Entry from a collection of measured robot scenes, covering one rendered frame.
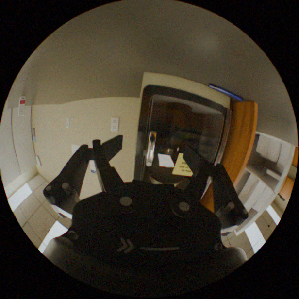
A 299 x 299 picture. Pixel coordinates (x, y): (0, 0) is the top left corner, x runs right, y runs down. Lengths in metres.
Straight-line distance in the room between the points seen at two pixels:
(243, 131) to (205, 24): 0.33
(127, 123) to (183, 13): 0.71
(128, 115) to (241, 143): 0.71
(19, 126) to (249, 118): 3.16
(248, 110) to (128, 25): 0.39
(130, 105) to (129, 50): 0.56
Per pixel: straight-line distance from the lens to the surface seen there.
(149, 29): 0.18
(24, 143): 2.90
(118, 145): 0.17
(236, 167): 0.39
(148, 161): 0.23
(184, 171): 0.32
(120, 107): 0.76
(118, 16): 0.18
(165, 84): 0.29
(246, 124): 0.39
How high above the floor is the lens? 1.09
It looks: 18 degrees up
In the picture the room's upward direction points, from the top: 172 degrees counter-clockwise
